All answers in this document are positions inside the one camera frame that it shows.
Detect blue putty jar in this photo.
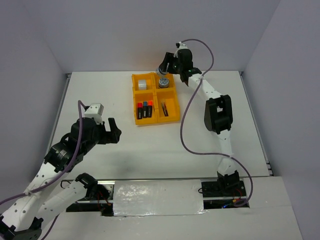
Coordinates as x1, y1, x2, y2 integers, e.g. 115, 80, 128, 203
158, 77, 170, 89
155, 67, 167, 78

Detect clear tape roll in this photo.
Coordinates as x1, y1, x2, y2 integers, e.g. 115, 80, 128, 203
138, 79, 148, 91

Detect yellow four-compartment organizer tray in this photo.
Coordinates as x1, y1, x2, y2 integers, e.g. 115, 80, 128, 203
131, 72, 181, 126

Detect pink cap black highlighter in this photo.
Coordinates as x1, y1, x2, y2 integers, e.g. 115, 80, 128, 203
136, 102, 143, 120

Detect blue gel pen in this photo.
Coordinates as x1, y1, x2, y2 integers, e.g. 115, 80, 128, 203
161, 102, 168, 117

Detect blue cap black highlighter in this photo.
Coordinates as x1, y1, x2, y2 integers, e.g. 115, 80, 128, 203
142, 101, 148, 118

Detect orange cap black highlighter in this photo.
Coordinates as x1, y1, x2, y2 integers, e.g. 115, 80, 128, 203
147, 100, 153, 118

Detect red pen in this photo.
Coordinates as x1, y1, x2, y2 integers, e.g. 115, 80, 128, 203
162, 102, 169, 117

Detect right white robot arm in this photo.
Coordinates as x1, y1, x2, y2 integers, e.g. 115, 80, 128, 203
156, 43, 240, 196

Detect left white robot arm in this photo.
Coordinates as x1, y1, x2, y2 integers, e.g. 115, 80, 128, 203
0, 117, 122, 240

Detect silver foil covered panel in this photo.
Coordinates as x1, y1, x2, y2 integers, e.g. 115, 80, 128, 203
113, 179, 205, 217

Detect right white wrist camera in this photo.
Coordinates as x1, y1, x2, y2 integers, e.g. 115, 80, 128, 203
174, 41, 188, 55

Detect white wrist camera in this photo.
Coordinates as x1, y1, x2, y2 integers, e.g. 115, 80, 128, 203
84, 103, 104, 125
174, 41, 188, 55

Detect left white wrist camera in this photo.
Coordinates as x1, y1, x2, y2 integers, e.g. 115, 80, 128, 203
84, 103, 104, 125

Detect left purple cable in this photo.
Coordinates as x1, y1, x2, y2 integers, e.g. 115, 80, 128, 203
0, 100, 88, 238

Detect purple cable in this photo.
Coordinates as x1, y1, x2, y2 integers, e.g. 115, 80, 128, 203
0, 100, 88, 238
179, 38, 255, 208

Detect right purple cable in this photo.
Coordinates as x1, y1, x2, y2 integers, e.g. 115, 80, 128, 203
179, 38, 255, 208

